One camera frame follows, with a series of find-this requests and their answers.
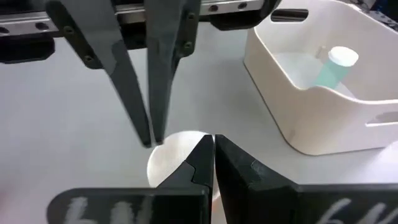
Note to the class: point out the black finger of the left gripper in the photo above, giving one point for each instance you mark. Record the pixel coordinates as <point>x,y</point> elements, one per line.
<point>164,46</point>
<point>99,37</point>

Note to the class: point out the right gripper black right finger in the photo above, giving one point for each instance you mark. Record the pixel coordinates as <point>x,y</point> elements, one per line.
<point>248,193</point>

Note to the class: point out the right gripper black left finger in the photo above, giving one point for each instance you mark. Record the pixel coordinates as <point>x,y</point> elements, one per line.
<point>186,199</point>

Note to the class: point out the large white bottle cap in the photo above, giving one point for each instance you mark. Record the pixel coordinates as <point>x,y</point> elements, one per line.
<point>174,155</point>

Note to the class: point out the teal translucent pill bottle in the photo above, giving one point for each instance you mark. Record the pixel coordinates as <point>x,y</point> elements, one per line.
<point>331,74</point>

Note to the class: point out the white opaque plastic bin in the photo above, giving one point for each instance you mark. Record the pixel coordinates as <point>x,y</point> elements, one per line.
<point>311,118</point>

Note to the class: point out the grey table mat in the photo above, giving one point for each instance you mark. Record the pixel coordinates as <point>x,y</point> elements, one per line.
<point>62,124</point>

